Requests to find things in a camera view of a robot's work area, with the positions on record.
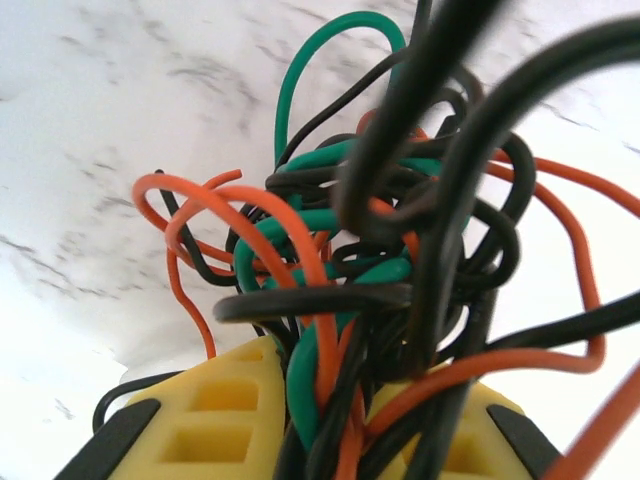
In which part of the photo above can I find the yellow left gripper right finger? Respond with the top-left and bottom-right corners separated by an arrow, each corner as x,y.
367,367 -> 564,480

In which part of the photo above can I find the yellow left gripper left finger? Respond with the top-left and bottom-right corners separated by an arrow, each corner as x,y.
52,335 -> 290,480

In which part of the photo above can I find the green cable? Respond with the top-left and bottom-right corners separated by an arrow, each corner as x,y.
233,10 -> 474,454

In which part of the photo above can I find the pile of dark green bands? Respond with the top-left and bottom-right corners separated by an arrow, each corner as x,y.
224,64 -> 539,321

